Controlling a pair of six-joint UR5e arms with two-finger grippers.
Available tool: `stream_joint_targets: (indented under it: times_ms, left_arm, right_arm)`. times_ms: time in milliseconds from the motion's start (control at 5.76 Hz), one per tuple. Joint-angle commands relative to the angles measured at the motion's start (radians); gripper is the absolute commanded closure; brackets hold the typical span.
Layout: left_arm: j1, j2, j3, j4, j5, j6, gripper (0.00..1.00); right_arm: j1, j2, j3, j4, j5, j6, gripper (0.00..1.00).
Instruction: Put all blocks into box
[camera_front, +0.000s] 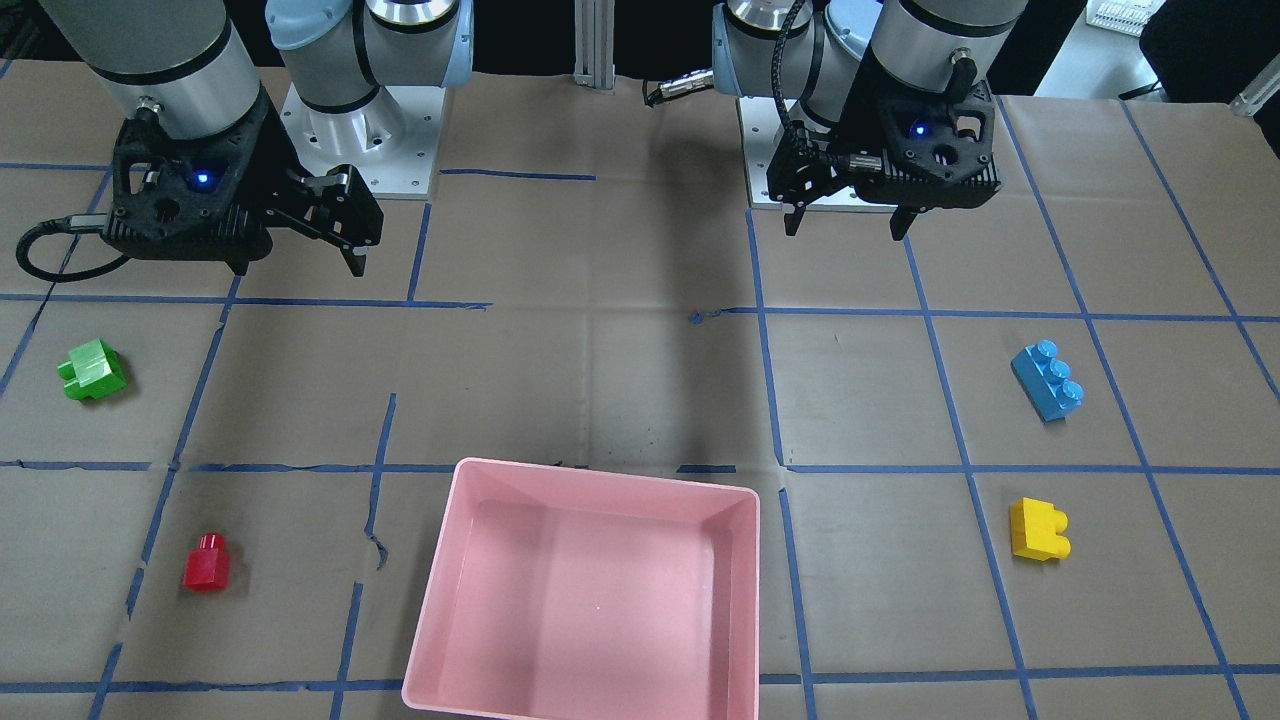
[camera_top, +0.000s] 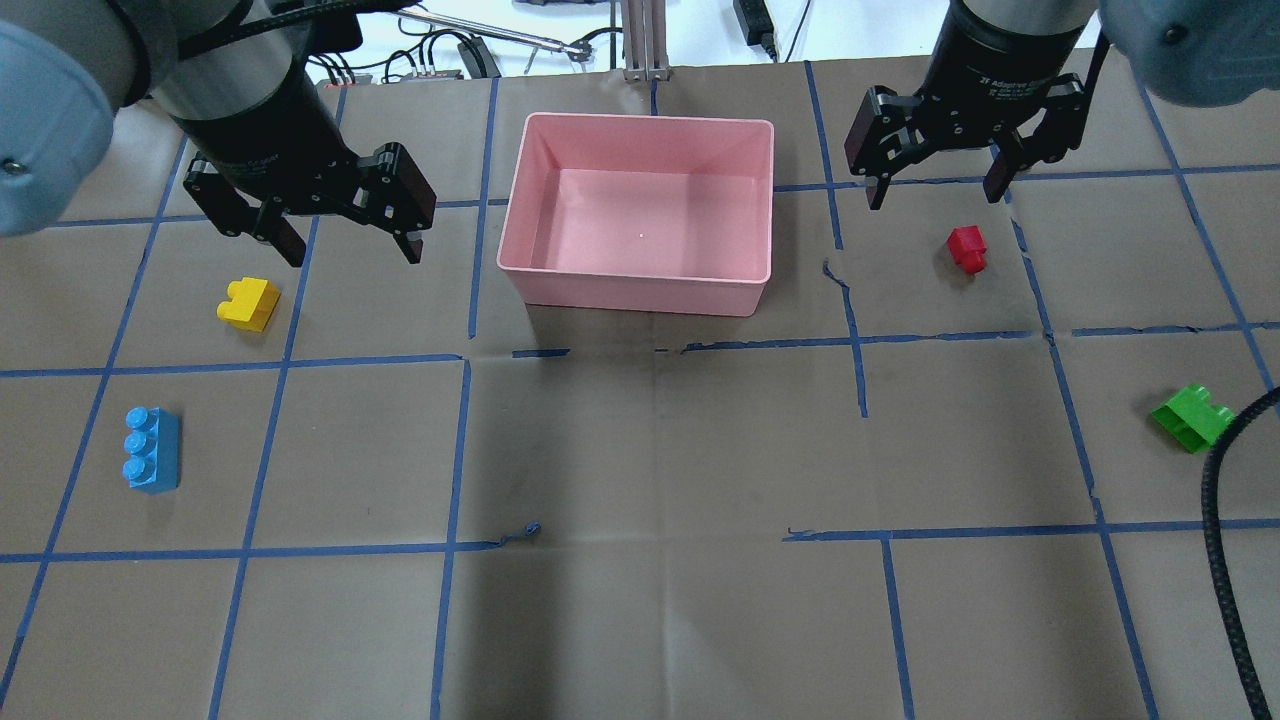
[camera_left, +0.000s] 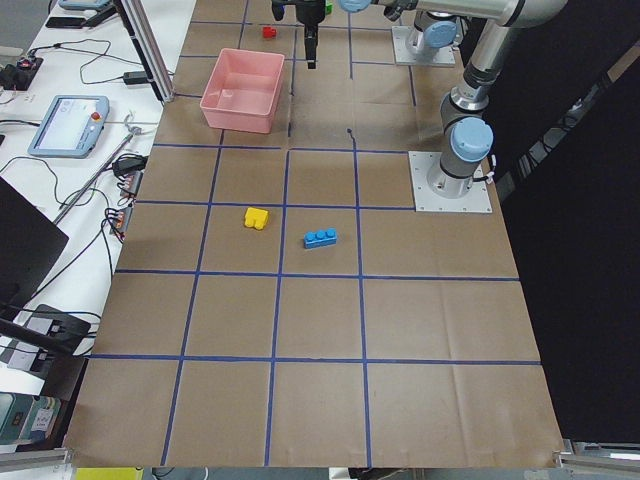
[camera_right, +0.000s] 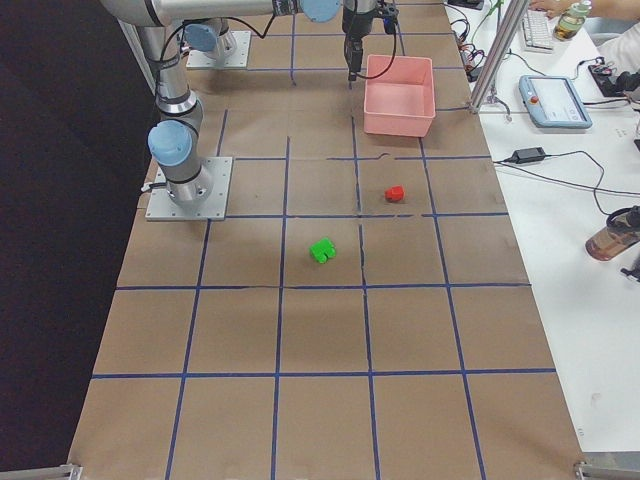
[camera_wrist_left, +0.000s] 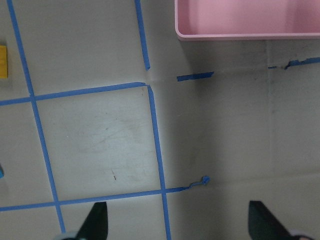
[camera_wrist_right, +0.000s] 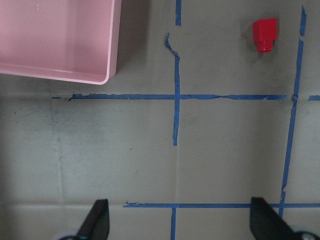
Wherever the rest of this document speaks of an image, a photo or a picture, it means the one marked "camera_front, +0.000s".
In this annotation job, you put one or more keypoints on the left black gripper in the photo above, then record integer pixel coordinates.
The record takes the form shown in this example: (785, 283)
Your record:
(858, 125)

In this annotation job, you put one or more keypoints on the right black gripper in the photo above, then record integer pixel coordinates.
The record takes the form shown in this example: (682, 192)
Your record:
(268, 150)

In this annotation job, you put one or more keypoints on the blue toy block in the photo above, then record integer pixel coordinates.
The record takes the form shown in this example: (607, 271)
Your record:
(1046, 379)

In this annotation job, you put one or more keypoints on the green toy block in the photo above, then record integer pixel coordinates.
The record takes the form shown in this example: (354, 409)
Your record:
(92, 370)

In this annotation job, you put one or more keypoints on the red toy block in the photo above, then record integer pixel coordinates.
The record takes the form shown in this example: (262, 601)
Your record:
(208, 564)

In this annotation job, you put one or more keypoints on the yellow toy block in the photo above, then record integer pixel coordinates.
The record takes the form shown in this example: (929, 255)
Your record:
(1038, 530)

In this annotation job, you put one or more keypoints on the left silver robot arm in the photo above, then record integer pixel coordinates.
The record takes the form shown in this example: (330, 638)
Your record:
(822, 51)

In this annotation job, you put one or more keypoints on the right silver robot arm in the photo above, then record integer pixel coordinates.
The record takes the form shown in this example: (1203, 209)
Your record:
(189, 57)

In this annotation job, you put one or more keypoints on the pink plastic box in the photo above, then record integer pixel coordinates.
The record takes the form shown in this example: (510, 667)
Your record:
(563, 593)

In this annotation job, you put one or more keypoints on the aluminium frame post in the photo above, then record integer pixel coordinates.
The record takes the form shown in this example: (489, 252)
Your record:
(593, 42)

